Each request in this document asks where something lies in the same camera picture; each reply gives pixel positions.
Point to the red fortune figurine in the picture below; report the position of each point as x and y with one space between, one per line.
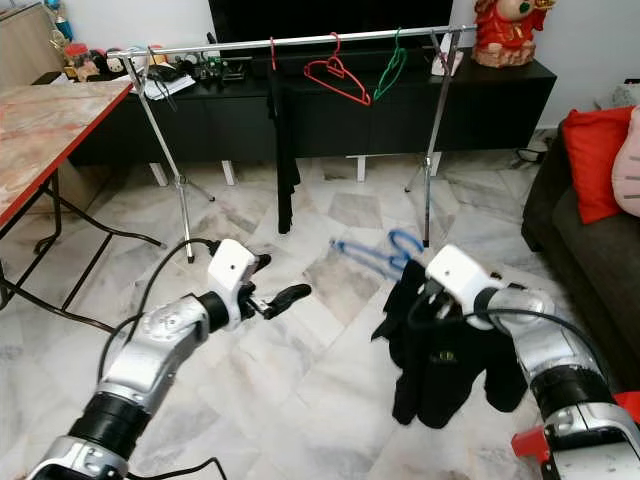
510 32

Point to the wooden cabinet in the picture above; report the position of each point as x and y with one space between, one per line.
25 45

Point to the black flat television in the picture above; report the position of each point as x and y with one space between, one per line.
330 18

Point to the red cushion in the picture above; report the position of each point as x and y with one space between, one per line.
595 165

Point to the silver metal clothes rack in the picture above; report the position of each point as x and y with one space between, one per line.
290 42

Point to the blue plastic hanger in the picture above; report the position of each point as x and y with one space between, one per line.
390 258

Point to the red plastic stool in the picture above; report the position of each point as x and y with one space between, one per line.
530 442

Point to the red plastic hanger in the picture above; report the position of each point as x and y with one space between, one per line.
335 68
274 52

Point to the black television console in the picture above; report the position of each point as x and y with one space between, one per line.
490 110

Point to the small white pink box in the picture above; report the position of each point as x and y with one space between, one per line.
446 62

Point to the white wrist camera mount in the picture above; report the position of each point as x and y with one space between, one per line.
460 275
232 268

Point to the black shirt green logo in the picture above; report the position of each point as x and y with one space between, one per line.
285 145

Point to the gold blue trophy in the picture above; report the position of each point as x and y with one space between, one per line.
57 22

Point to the green plastic hanger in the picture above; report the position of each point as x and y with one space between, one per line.
390 70

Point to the black knit garment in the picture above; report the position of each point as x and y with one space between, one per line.
445 360

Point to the dark grey fabric sofa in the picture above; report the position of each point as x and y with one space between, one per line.
580 260

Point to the marble folding table red edge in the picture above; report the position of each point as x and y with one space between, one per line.
40 140

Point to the green electronics boards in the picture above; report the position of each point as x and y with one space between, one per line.
222 66

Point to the white paper sheets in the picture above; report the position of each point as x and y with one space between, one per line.
172 86

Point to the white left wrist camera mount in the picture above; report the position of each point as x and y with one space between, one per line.
232 268

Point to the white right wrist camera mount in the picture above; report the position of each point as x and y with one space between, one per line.
460 275

